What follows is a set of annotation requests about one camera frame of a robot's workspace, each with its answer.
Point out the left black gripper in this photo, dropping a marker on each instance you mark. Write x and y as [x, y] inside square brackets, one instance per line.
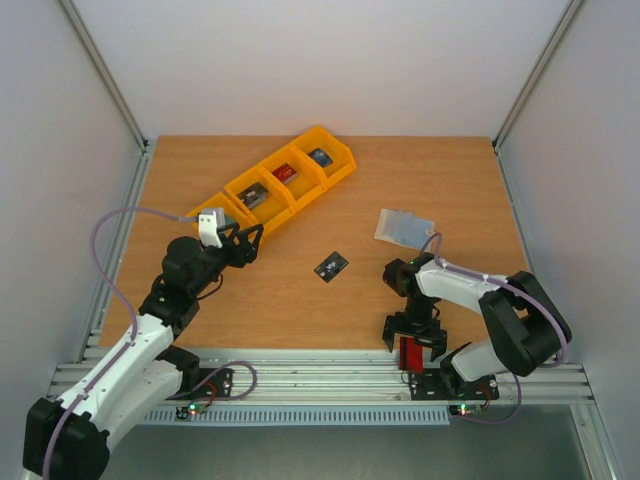
[248, 253]

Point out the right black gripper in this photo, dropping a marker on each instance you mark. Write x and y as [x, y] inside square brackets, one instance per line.
[415, 327]

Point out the red card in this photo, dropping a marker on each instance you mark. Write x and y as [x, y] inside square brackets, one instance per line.
[410, 356]
[285, 173]

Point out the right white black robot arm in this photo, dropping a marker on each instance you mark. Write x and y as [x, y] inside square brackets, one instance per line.
[525, 328]

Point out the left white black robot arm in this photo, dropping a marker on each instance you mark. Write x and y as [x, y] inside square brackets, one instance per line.
[74, 435]

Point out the green card in bin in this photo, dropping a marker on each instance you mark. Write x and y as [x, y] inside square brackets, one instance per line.
[228, 220]

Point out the black card in bin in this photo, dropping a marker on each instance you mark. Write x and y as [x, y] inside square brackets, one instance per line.
[253, 195]

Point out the red card in bin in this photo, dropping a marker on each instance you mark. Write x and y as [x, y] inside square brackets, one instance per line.
[285, 173]

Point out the blue card in bin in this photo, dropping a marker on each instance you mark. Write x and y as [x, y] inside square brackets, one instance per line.
[320, 157]

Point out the right small circuit board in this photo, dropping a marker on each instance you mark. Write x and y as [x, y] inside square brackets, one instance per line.
[465, 410]

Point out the small circuit board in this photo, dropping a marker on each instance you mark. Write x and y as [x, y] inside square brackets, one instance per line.
[465, 410]
[190, 411]

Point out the left small circuit board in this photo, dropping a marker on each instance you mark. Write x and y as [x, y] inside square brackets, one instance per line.
[190, 411]

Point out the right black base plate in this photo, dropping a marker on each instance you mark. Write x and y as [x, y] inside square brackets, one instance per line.
[431, 385]

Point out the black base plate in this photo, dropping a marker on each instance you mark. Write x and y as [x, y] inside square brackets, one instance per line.
[431, 385]
[204, 384]

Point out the grey slotted cable duct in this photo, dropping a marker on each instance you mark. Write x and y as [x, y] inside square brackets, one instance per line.
[265, 416]

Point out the left aluminium corner post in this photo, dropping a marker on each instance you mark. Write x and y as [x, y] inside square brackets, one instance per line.
[90, 47]

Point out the aluminium corner post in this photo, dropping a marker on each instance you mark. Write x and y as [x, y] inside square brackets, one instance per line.
[90, 47]
[551, 48]

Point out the aluminium front rail frame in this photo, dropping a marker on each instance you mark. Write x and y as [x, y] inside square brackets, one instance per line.
[370, 377]

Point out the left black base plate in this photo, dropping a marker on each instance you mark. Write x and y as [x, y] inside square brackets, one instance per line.
[204, 384]

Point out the right aluminium corner post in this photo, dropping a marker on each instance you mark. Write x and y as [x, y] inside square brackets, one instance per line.
[551, 48]

